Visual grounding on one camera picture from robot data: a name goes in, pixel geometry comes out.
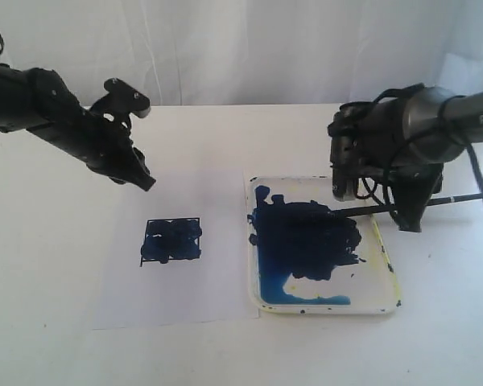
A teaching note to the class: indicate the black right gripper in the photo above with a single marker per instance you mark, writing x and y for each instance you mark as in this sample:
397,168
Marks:
412,187

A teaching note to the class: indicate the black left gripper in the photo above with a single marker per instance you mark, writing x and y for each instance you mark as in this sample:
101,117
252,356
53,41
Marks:
104,146

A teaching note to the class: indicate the black paintbrush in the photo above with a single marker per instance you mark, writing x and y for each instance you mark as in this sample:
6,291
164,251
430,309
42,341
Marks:
317,214

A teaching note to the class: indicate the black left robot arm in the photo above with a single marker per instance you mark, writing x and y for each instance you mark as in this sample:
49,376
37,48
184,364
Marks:
39,101

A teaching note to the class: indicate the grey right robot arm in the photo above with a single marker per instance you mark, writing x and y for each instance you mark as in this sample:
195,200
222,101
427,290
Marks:
402,140

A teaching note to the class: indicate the white paint tray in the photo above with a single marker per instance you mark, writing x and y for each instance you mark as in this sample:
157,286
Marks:
308,254

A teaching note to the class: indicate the white paper with square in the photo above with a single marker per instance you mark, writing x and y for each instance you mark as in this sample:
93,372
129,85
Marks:
178,254

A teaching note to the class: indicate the white curtain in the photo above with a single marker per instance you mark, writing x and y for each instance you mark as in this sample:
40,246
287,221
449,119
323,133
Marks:
249,52

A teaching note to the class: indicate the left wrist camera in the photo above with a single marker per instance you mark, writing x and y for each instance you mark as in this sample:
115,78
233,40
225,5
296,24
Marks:
121,98

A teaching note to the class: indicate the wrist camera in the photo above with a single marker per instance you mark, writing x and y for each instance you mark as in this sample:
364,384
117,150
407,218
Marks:
344,160
121,98

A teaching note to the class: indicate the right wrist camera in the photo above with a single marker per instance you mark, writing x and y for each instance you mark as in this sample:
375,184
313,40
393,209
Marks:
344,160

